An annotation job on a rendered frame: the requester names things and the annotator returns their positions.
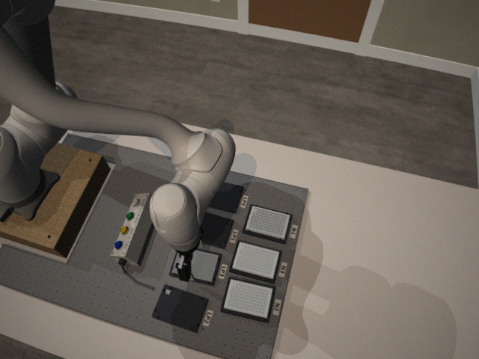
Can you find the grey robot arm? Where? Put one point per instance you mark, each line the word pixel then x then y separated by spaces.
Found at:
pixel 43 114

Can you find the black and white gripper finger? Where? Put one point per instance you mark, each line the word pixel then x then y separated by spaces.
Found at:
pixel 183 272
pixel 201 245

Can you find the white button panel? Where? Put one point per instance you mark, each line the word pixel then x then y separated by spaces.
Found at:
pixel 133 238

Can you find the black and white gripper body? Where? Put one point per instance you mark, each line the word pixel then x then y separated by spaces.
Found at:
pixel 186 254

